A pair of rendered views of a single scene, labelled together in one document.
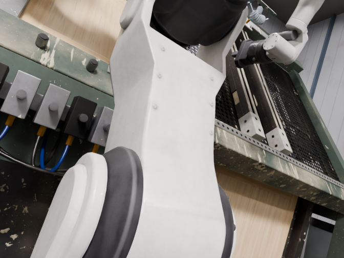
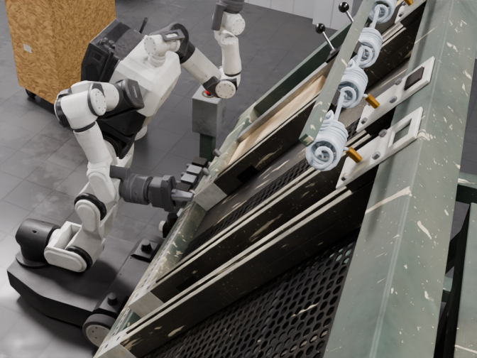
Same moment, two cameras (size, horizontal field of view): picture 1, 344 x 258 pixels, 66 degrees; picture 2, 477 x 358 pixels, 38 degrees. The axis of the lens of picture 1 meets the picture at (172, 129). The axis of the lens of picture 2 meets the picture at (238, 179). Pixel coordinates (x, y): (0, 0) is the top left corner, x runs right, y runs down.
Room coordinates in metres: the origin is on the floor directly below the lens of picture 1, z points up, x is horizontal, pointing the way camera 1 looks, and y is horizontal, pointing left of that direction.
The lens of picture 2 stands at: (2.30, -1.13, 2.57)
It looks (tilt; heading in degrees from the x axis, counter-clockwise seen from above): 39 degrees down; 135
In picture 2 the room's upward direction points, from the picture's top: 4 degrees clockwise
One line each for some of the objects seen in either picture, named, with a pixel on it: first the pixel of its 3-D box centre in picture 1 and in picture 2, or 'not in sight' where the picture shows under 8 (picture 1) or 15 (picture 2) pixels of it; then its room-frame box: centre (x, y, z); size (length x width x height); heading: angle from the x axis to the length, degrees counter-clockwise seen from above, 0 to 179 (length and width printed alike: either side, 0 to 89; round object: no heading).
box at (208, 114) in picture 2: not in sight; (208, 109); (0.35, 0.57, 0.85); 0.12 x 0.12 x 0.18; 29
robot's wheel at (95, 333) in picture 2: not in sight; (105, 333); (0.56, -0.17, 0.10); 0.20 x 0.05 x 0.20; 29
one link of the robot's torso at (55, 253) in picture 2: not in sight; (74, 246); (0.19, -0.08, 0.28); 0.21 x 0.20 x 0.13; 29
